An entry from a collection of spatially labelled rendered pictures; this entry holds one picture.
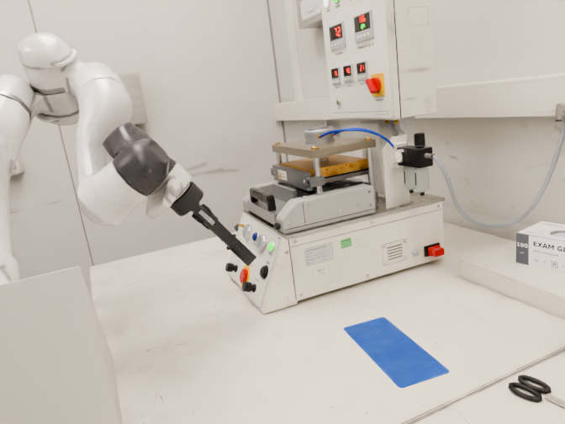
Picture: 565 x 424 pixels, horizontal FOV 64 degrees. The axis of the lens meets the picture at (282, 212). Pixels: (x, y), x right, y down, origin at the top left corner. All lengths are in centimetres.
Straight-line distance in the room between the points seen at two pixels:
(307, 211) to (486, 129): 67
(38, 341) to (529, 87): 120
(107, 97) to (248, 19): 178
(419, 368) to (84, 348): 55
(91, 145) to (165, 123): 155
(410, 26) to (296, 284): 67
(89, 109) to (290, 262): 55
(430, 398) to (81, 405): 53
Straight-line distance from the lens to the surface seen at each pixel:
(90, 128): 103
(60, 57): 114
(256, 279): 116
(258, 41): 274
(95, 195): 90
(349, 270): 115
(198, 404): 86
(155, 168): 87
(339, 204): 110
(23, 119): 112
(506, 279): 113
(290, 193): 116
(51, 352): 72
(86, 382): 75
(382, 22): 118
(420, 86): 121
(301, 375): 87
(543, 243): 116
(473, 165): 156
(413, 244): 124
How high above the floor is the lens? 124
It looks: 14 degrees down
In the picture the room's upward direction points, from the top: 7 degrees counter-clockwise
